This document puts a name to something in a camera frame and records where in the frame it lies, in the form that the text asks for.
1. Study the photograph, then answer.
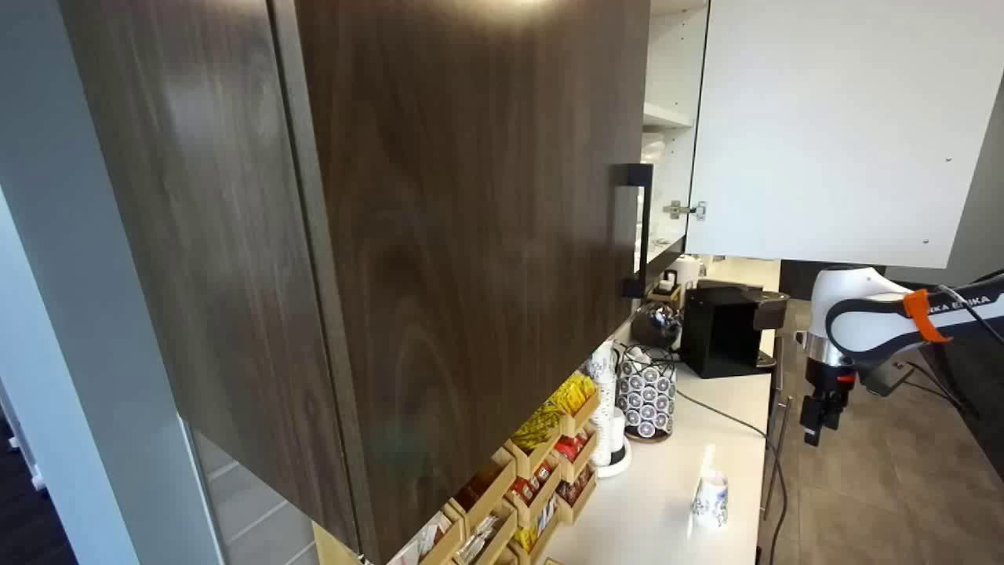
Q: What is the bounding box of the patterned paper cup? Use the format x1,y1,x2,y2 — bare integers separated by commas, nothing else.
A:
691,475,728,526

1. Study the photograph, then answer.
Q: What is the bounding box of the wire coffee pod holder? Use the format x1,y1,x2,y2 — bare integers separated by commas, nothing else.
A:
614,349,676,440

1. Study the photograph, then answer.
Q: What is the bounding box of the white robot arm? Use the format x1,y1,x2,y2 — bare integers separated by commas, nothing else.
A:
799,267,1004,445

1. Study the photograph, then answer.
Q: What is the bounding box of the black cabinet handle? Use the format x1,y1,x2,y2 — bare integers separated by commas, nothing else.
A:
612,163,653,297

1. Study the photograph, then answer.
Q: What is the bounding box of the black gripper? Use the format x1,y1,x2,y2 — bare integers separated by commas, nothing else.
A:
799,360,858,445

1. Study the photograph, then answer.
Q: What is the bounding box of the stack of paper cups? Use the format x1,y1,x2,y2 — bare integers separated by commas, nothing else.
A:
587,343,625,478

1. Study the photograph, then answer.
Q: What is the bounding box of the black coffee machine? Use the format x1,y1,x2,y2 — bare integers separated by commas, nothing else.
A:
681,278,787,376

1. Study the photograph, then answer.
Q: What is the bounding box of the dark wood upper cabinet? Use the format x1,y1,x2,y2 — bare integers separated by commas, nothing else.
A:
61,0,650,563

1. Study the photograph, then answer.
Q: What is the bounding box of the wooden tiered condiment rack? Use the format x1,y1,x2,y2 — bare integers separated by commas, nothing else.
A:
386,371,599,565

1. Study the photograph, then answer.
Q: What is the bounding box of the white open cabinet door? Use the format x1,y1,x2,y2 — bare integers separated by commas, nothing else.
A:
687,0,1004,267

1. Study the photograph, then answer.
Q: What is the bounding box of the black power cable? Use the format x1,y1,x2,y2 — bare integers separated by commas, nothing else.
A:
676,387,772,440

